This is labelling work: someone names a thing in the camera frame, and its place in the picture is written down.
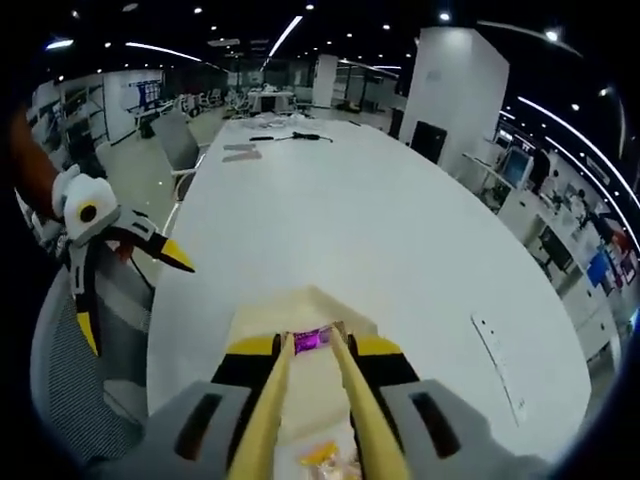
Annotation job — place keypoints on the wall poster board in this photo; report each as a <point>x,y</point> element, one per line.
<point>145,92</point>

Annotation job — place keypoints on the beige hexagonal container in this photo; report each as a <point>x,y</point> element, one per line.
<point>320,310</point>

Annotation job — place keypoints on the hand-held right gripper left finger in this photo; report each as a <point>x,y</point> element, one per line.
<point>235,370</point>

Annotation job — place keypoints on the grey paper sheets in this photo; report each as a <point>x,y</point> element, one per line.
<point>240,152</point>

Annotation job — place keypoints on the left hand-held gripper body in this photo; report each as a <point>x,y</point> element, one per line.
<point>85,195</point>

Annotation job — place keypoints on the blue storage box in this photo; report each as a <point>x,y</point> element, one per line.
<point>597,270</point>

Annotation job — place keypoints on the light blue display stand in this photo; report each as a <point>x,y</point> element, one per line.
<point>517,167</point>

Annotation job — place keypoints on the purple food packet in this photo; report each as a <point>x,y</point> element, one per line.
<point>310,342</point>

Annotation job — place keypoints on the pile of food packets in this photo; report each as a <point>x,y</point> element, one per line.
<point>320,452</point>

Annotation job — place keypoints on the metal storage shelf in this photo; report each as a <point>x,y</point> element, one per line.
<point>75,120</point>

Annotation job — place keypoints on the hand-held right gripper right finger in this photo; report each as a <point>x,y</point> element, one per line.
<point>395,370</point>

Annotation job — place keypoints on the white counter cabinets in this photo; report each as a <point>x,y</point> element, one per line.
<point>575,310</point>

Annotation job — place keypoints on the grey mesh office chair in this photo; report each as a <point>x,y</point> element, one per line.
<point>75,400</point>

